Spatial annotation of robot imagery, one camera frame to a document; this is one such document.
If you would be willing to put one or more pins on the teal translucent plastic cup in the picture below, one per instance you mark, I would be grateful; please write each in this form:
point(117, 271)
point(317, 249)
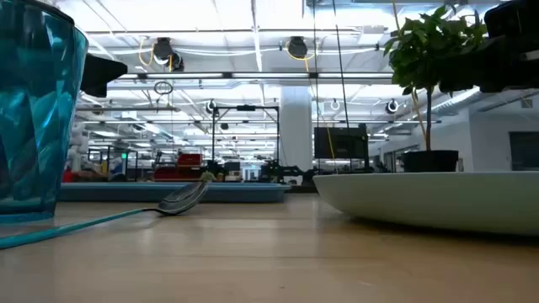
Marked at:
point(38, 126)

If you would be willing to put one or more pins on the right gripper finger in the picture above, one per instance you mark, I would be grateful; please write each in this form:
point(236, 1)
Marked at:
point(505, 63)

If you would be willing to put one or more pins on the white robot figure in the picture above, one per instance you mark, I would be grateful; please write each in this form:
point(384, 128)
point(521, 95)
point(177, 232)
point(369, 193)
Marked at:
point(78, 143)

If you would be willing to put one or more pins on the black monitor screen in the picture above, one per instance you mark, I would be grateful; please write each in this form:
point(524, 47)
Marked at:
point(341, 143)

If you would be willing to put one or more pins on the black background robot arm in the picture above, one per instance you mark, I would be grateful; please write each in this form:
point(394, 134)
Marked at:
point(278, 170)

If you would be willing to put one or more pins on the black metal frame rig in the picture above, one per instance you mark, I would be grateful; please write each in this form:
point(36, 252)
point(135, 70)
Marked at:
point(246, 108)

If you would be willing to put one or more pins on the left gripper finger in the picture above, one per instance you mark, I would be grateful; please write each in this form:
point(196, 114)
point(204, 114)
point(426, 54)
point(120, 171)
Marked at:
point(101, 73)

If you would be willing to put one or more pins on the black plant pot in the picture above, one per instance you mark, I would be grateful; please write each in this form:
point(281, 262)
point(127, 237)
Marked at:
point(429, 161)

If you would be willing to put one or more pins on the green leafy plant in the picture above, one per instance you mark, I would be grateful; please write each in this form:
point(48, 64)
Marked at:
point(417, 54)

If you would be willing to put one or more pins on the red tool chest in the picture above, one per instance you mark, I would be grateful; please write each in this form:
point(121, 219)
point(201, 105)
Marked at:
point(189, 160)

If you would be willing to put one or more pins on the blue plastic tray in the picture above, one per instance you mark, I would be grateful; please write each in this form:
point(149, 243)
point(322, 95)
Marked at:
point(244, 192)

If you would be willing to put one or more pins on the pale green plate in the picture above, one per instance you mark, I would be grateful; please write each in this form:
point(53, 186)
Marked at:
point(421, 198)

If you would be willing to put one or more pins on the white building column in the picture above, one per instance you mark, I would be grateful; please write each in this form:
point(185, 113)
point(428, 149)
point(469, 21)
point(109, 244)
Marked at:
point(296, 126)

